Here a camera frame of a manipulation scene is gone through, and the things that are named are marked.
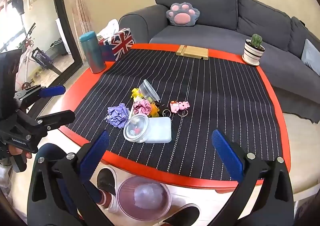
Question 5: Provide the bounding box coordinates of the pink pig keychain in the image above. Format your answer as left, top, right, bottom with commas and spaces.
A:
170, 100, 190, 118

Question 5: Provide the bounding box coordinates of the clear plastic jar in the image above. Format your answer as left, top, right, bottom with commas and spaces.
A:
139, 79, 160, 103

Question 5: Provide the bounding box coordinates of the white tissue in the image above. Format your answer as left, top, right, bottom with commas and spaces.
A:
96, 19, 120, 39

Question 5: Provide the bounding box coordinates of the flag print tissue box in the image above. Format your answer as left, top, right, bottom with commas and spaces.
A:
96, 28, 134, 62

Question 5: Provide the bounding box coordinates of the potted cactus striped pot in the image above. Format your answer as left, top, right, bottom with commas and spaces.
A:
242, 33, 265, 67

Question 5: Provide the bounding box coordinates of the person's left leg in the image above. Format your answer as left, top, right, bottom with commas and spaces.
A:
32, 142, 110, 210

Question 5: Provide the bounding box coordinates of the pink paper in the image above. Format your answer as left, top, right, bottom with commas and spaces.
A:
133, 99, 152, 117

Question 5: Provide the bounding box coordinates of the person's left hand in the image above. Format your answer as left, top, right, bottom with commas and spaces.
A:
7, 145, 33, 160

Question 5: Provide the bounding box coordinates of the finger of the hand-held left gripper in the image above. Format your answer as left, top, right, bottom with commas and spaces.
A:
16, 109, 76, 139
14, 84, 66, 109

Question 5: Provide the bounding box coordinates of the grey pink paw cushion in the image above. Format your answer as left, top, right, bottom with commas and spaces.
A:
166, 2, 200, 27

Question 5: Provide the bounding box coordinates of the black white-soled shoe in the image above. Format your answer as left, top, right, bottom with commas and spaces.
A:
96, 167, 119, 214
162, 203, 200, 226

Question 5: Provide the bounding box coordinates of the orange toy keychain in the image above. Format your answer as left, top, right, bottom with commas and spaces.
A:
149, 101, 172, 119

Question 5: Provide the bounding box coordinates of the white rectangular plastic box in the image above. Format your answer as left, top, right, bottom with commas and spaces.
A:
144, 117, 172, 144

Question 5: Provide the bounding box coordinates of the wooden phone stand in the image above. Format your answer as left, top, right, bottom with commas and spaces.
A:
175, 45, 209, 61

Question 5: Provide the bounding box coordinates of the black framed floor mirror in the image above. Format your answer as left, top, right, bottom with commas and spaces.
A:
0, 0, 84, 102

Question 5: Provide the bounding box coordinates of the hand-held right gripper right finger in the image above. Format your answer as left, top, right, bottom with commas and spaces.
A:
211, 129, 294, 226

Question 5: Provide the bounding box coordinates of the dark grey sofa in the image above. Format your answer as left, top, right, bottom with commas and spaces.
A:
119, 0, 320, 124

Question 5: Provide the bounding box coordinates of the round clear lidded container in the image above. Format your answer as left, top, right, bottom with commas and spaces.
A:
123, 114, 150, 144

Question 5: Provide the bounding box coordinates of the yellow toy keychain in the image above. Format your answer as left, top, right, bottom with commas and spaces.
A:
130, 87, 144, 100

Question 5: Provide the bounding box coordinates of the purple paper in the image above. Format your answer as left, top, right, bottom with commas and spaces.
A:
105, 103, 130, 128

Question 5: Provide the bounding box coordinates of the light blue cushion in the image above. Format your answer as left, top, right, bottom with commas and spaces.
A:
301, 39, 320, 77

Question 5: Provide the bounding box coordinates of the teal thermos bottle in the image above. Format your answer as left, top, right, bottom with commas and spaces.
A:
79, 31, 107, 74

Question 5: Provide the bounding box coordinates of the white patterned garment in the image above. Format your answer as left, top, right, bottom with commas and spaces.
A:
0, 164, 14, 196

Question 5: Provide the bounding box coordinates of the clear plastic bag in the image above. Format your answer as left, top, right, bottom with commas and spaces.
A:
134, 183, 165, 208

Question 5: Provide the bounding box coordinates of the pink translucent trash bin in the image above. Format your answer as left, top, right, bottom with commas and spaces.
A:
117, 176, 172, 221

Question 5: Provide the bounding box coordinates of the beige woven curtain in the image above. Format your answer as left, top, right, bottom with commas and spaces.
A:
65, 0, 95, 62

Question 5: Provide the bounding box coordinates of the black striped table mat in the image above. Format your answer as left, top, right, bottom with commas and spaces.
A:
65, 49, 284, 181

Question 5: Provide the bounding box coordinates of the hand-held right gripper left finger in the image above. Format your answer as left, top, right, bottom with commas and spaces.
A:
27, 130, 110, 226

